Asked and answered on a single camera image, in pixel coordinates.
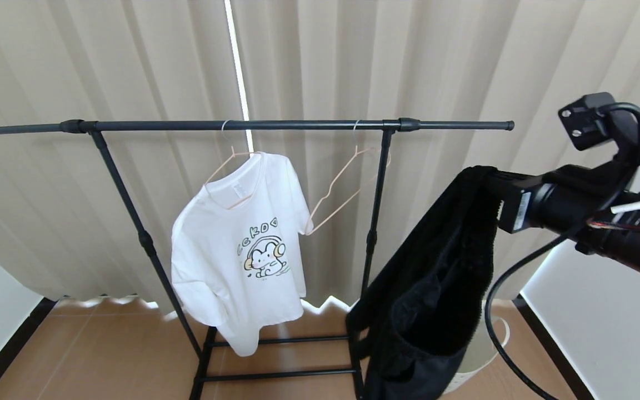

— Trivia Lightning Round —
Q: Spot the beige curtain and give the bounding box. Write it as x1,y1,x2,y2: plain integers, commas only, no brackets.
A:
0,0,640,312

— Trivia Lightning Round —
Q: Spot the white laundry basket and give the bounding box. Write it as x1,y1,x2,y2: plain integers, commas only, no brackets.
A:
441,300,511,396

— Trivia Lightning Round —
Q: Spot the pink clothes hanger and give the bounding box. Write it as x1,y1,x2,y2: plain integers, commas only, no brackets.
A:
204,121,266,211
305,121,392,236

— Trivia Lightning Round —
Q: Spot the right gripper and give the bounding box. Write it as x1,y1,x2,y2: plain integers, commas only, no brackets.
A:
487,168,596,234

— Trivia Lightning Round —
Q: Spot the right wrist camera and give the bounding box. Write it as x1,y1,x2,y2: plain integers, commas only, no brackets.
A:
558,93,640,168

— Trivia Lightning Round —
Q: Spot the white printed T-shirt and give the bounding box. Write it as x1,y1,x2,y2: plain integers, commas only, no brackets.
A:
171,152,314,357

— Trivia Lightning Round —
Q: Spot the black clothes rack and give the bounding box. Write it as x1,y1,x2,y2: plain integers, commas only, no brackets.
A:
0,118,515,400

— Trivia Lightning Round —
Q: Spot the black garment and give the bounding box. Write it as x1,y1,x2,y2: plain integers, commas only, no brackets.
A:
345,166,502,400

